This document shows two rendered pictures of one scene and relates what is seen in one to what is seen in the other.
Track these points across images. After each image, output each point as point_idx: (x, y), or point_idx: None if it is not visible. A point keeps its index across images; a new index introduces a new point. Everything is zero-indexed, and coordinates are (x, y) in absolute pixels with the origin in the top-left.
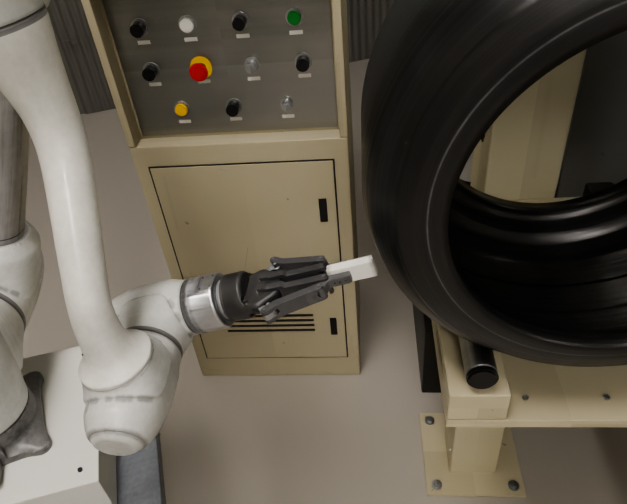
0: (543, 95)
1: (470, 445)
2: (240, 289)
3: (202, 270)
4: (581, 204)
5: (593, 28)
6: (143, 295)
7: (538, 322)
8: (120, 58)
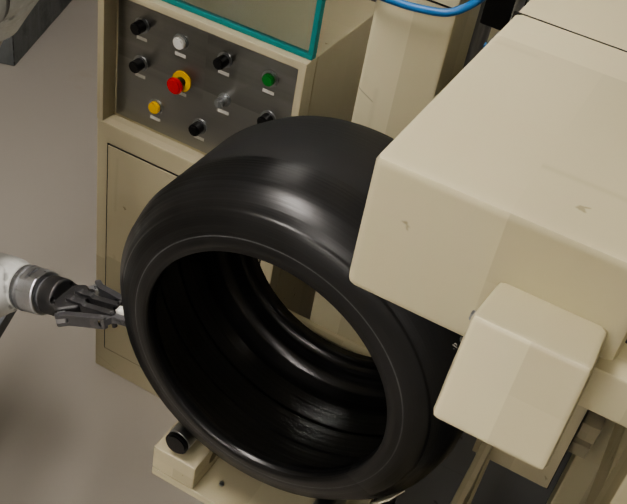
0: None
1: None
2: (54, 291)
3: None
4: (357, 361)
5: (216, 242)
6: None
7: (251, 429)
8: (118, 41)
